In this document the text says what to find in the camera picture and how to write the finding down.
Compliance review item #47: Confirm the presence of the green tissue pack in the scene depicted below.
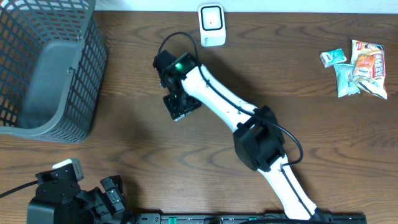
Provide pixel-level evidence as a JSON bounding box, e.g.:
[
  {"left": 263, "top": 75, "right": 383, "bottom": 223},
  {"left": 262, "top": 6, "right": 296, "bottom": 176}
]
[{"left": 320, "top": 49, "right": 347, "bottom": 68}]

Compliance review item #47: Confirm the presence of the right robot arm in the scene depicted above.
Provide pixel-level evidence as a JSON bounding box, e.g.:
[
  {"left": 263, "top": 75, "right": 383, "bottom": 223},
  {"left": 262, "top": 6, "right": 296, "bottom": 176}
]
[{"left": 153, "top": 50, "right": 325, "bottom": 221}]

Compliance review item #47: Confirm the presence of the white barcode scanner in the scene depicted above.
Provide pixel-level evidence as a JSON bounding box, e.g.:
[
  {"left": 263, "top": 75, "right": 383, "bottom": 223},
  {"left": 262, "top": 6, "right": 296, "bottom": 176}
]
[{"left": 198, "top": 4, "right": 226, "bottom": 47}]

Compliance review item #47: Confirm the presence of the orange tissue pack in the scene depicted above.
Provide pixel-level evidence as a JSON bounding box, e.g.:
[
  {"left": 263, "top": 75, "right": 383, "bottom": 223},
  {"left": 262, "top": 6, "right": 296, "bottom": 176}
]
[{"left": 353, "top": 54, "right": 376, "bottom": 78}]

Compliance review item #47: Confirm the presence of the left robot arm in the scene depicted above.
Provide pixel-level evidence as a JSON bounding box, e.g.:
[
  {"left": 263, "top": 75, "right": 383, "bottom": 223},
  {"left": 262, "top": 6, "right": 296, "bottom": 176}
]
[{"left": 27, "top": 159, "right": 136, "bottom": 224}]

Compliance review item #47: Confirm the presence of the teal wipes pack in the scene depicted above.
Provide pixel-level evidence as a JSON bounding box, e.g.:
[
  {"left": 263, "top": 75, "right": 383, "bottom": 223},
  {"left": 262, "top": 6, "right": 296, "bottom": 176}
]
[{"left": 333, "top": 63, "right": 360, "bottom": 98}]

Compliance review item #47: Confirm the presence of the dark grey plastic mesh basket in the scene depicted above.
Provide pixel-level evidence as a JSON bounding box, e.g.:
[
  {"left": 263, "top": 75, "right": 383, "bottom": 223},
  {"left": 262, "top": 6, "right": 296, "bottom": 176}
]
[{"left": 1, "top": 0, "right": 107, "bottom": 143}]

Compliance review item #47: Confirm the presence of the cream wet wipes pack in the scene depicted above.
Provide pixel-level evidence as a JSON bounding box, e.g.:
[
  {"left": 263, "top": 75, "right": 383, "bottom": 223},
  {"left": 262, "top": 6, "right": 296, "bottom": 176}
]
[{"left": 351, "top": 40, "right": 387, "bottom": 100}]

